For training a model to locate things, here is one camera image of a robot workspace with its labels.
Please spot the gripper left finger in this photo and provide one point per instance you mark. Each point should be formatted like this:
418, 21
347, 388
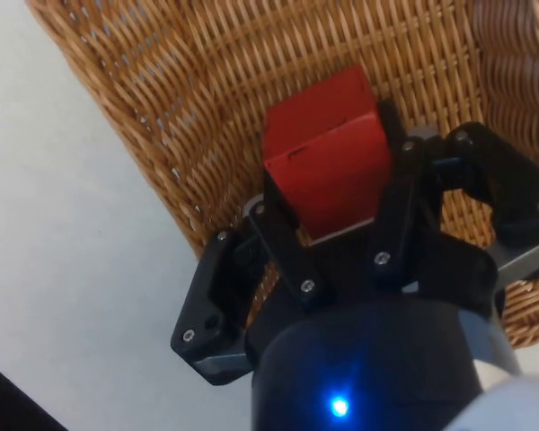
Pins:
292, 256

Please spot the red cube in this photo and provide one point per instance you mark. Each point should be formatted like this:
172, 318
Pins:
332, 170

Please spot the brown wicker basket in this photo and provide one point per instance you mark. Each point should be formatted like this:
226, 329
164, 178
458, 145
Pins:
206, 90

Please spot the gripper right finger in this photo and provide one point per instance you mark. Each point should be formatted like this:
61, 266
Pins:
409, 202

